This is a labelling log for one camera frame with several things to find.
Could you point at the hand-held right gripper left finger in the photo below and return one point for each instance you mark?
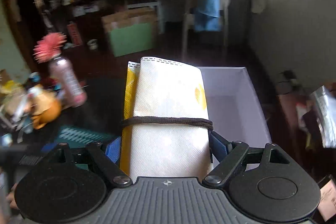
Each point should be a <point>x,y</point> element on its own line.
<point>114,150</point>

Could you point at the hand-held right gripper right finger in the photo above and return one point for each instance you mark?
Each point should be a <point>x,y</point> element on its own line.
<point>219,145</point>

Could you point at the white cardboard box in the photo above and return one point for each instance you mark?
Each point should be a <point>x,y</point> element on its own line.
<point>231,98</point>

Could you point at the white and yellow shopping bag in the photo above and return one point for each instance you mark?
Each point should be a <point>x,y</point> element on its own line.
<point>168,98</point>

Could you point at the clear plastic bag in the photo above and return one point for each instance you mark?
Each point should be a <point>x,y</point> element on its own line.
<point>324,116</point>

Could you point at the green cutting mat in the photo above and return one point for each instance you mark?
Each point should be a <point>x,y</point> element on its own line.
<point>78,136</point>

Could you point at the orange bird toy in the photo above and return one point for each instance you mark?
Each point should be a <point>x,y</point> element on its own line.
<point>46,111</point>

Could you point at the dark wooden cabinet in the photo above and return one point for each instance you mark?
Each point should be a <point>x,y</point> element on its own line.
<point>291,113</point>

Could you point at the pink drink bottle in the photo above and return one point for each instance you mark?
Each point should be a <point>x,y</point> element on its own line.
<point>69,82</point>

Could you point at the small white cup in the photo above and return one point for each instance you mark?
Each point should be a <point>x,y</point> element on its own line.
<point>92,44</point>

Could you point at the light green board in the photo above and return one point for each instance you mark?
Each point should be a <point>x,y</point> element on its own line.
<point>131,40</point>

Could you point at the pink flower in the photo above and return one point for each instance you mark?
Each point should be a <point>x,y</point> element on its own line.
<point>50,47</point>

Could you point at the red sign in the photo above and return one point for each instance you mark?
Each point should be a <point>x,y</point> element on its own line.
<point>74,33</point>

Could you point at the white chair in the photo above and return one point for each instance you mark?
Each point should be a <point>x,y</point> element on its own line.
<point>225,14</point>

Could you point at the blue towel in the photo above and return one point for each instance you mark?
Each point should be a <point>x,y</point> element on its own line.
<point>207,7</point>

